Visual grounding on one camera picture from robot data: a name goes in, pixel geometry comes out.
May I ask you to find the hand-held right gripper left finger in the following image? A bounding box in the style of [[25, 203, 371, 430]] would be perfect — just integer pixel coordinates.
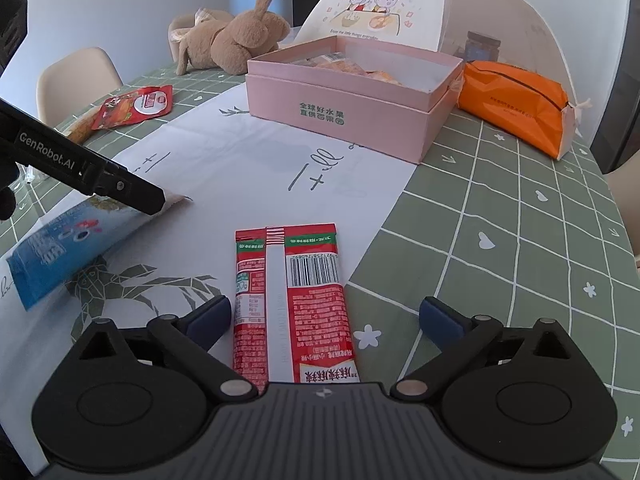
[[77, 296, 262, 404]]

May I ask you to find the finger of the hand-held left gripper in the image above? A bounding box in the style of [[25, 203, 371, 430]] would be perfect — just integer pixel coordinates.
[[80, 160, 167, 217]]

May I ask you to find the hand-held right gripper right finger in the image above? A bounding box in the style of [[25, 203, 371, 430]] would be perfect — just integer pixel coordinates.
[[390, 296, 572, 404]]

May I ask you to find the long red snack packet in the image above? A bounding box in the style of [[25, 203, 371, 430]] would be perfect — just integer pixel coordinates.
[[232, 221, 362, 387]]

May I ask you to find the blue snack packet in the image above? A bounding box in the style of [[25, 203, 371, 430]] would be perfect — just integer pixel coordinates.
[[6, 191, 194, 312]]

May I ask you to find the pink cardboard box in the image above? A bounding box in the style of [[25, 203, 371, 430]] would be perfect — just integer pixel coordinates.
[[245, 39, 466, 164]]

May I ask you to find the beige plastic chair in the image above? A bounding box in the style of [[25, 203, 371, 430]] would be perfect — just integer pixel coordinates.
[[35, 47, 124, 130], [167, 7, 237, 63]]

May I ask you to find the red orange snack packet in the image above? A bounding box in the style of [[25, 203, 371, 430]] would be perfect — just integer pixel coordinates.
[[92, 85, 174, 132]]

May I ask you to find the green checked tablecloth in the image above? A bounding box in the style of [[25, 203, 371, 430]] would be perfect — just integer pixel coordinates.
[[0, 59, 640, 467]]

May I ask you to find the brown plush rabbit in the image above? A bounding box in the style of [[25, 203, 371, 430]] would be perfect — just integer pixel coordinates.
[[176, 0, 292, 77]]

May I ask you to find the orange paper bag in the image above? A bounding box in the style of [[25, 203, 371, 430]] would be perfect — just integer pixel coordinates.
[[456, 59, 593, 162]]

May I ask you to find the white printed food cover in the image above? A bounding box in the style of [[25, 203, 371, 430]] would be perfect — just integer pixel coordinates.
[[294, 0, 590, 137]]

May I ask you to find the dark appliance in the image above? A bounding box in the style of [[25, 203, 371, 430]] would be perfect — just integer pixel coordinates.
[[565, 0, 640, 174]]

